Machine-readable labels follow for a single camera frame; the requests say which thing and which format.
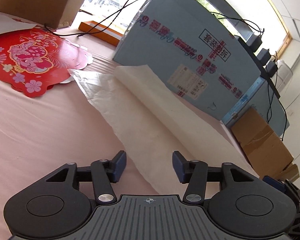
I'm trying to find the white fabric shopping bag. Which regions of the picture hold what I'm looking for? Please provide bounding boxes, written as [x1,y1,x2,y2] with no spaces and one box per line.
[70,66,253,195]

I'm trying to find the open brown cardboard box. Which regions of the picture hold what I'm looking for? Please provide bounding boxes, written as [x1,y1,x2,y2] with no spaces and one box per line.
[231,108,300,182]

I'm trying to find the white air conditioner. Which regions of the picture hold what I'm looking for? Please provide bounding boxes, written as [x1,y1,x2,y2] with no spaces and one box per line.
[276,60,293,93]

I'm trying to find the black shelf bar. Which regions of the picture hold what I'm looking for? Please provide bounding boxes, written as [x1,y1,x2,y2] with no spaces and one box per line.
[235,35,280,99]

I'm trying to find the black power adapter right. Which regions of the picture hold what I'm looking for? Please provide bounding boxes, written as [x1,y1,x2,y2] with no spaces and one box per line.
[265,60,278,78]

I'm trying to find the black power adapter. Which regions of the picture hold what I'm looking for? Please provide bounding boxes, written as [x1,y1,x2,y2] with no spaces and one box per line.
[256,48,271,66]
[247,34,262,53]
[265,60,278,78]

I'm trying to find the large light blue carton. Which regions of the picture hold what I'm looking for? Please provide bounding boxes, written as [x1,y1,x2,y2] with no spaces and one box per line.
[114,0,261,120]

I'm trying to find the black power adapter middle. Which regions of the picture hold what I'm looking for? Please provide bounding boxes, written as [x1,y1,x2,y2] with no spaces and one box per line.
[256,48,271,66]

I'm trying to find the red paper decoration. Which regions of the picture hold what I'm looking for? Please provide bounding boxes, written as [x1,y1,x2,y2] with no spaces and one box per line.
[0,28,93,98]

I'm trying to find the black power adapter left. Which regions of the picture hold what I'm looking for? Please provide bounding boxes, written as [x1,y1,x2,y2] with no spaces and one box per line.
[247,34,262,53]

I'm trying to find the orange flat box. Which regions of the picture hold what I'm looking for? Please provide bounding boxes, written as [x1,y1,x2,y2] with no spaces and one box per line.
[78,21,123,47]

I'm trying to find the white paper sheet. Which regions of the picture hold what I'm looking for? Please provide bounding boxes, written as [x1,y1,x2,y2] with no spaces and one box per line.
[0,15,36,34]

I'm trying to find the black cable right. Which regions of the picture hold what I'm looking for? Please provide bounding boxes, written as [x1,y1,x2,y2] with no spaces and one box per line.
[210,11,289,143]

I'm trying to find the black cable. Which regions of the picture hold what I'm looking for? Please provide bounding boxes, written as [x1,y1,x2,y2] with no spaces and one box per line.
[43,0,154,38]
[210,11,289,143]

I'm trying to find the black cable left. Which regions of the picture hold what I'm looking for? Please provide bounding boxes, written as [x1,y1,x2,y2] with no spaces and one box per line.
[43,0,154,38]

